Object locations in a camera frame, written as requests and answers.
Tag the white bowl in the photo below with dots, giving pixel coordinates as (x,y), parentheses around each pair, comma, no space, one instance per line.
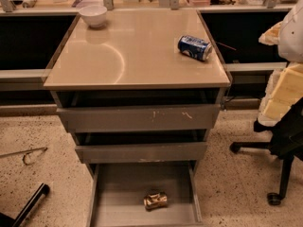
(93,16)

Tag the blue soda can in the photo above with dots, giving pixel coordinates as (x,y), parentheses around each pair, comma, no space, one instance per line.
(195,48)

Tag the grey drawer cabinet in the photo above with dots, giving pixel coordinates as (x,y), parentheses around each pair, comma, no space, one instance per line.
(134,61)

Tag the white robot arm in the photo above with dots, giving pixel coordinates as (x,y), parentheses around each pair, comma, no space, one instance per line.
(290,47)

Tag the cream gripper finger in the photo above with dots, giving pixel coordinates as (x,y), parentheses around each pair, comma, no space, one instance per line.
(285,90)
(270,36)

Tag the black office chair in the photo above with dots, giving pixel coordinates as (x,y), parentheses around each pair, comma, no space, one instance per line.
(286,144)

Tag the metal hook tool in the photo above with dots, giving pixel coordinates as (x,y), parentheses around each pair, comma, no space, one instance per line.
(29,156)

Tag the grey middle drawer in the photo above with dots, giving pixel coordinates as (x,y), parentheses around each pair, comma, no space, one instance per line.
(141,153)

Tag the grey top drawer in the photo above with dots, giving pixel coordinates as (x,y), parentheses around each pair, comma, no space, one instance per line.
(139,118)

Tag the grey bottom drawer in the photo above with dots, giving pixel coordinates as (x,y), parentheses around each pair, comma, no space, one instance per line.
(119,189)

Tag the grey drawer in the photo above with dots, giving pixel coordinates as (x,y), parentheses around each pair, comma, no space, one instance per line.
(119,189)
(139,118)
(141,153)

